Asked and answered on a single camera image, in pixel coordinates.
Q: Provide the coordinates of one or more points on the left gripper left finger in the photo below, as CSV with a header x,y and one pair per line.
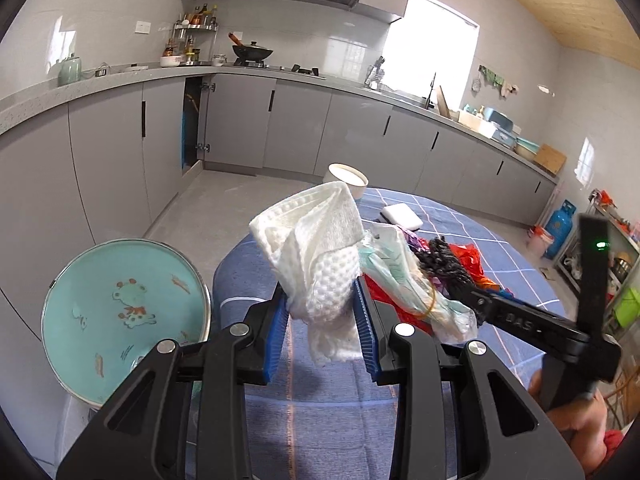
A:
x,y
267,322

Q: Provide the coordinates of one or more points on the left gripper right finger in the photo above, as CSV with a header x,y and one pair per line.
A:
x,y
375,321

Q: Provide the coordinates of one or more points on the black knitted mesh cloth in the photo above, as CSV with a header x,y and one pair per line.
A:
x,y
438,261

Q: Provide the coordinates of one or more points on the white paper towel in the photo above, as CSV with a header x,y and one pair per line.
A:
x,y
311,241

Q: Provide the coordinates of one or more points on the teal round trash bin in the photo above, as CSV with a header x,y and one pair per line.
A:
x,y
111,305

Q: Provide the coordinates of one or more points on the grey kitchen cabinets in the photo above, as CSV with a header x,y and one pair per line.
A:
x,y
100,159

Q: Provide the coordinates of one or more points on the right hand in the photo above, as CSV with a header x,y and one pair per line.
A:
x,y
586,421

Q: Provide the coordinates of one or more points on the teal clear plastic package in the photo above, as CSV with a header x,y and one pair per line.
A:
x,y
386,236

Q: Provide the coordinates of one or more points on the purple snack wrapper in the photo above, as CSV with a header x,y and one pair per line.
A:
x,y
417,242

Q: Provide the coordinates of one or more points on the blue checked tablecloth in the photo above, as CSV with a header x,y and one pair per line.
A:
x,y
504,434

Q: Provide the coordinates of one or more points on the white tissue pack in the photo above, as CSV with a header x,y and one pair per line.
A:
x,y
403,216

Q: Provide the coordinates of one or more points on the red plastic bag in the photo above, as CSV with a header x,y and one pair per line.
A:
x,y
394,277

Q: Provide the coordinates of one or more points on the pink bucket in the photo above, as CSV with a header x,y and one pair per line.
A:
x,y
538,241

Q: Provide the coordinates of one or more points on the blue gas cylinder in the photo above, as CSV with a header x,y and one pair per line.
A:
x,y
559,226

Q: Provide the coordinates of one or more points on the white blue paper cup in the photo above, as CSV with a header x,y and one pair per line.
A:
x,y
356,181

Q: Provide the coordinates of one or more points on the blue dish box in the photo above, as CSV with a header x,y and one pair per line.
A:
x,y
503,132

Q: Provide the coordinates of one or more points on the black wok on stove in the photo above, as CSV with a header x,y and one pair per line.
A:
x,y
248,53

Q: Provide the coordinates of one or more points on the spice rack with bottles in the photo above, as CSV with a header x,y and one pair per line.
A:
x,y
192,38

